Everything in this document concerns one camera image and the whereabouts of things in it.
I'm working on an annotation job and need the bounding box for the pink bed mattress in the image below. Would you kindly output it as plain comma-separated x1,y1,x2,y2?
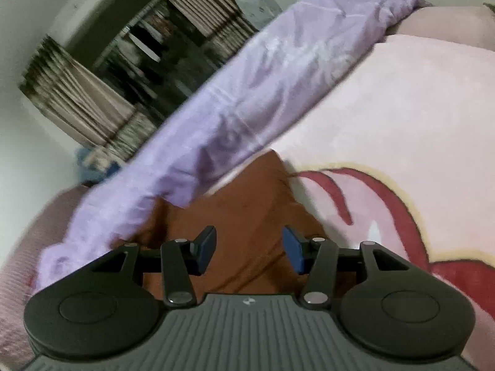
389,5,495,52

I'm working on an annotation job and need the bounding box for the mauve ribbed cushion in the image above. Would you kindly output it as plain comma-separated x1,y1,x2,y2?
0,183,90,337

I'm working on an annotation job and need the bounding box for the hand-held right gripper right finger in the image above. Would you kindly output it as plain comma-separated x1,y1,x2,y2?
282,226,411,307

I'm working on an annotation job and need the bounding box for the pile of blue white clothes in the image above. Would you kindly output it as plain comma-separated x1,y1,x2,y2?
74,146,118,184

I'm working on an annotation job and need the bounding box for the pink printed blanket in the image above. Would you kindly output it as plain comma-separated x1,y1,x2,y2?
209,33,495,371

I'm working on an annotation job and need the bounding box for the purple blanket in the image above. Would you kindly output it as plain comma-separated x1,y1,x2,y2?
37,0,432,292

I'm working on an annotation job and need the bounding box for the beige striped curtain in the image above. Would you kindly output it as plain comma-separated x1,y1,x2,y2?
135,0,258,41
19,35,157,159

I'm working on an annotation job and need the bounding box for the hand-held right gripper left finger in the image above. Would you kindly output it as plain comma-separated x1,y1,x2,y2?
90,226,217,307

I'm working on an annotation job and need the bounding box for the brown pillow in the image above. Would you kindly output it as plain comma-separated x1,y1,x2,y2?
129,149,349,298

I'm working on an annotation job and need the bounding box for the covered standing fan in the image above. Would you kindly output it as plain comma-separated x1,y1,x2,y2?
235,0,284,28

